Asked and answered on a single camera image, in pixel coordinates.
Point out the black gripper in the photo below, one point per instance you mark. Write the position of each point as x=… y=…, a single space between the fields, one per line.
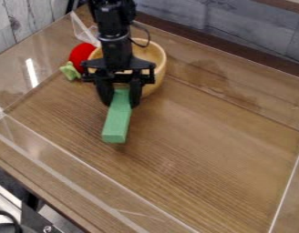
x=101 y=75

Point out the green rectangular block stick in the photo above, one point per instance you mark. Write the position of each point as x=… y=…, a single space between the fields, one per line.
x=116 y=124

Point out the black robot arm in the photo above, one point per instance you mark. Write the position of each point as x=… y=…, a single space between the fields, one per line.
x=113 y=15

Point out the red plush strawberry toy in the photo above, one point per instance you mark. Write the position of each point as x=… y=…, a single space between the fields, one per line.
x=72 y=69

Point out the black table clamp mount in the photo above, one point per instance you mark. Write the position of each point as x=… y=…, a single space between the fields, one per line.
x=33 y=223

